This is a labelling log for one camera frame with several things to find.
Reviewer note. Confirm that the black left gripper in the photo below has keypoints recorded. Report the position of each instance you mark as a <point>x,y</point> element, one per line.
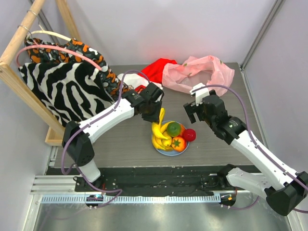
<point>155,118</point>

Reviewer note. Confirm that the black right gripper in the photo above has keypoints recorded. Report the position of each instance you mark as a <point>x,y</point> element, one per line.
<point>195,109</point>

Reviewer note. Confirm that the orange fake pumpkin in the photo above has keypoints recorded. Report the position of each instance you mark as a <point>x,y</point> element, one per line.
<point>182,128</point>

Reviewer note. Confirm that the red fake strawberry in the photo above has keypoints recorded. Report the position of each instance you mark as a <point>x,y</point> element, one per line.
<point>189,135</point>

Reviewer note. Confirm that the green fake apple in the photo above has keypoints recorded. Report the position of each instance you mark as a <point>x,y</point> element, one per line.
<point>173,129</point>

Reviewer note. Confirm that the yellow fake banana bunch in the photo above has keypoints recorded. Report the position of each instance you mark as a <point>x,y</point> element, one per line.
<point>162,144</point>

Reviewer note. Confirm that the pink plastic bag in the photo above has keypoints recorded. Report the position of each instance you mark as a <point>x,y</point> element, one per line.
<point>208,70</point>

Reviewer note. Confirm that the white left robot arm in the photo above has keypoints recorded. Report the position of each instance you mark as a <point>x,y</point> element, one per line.
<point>79,137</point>

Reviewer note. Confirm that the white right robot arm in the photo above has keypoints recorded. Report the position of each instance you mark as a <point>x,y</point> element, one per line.
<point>281,186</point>

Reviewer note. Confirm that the colourful rainbow pouch bag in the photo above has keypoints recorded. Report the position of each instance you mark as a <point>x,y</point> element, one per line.
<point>133,80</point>

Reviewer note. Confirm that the red cloth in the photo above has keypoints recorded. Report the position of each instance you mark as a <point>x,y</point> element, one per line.
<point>154,71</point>

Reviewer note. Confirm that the blue plastic plate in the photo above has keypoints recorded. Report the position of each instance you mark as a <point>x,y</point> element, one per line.
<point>172,153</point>

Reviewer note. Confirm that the zebra pattern cloth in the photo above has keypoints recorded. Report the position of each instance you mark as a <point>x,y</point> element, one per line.
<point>75,91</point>

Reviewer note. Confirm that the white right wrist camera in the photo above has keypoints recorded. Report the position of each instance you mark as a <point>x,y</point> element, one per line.
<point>199,91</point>

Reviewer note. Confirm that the wooden rack frame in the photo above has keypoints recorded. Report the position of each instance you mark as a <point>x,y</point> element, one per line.
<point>17,76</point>

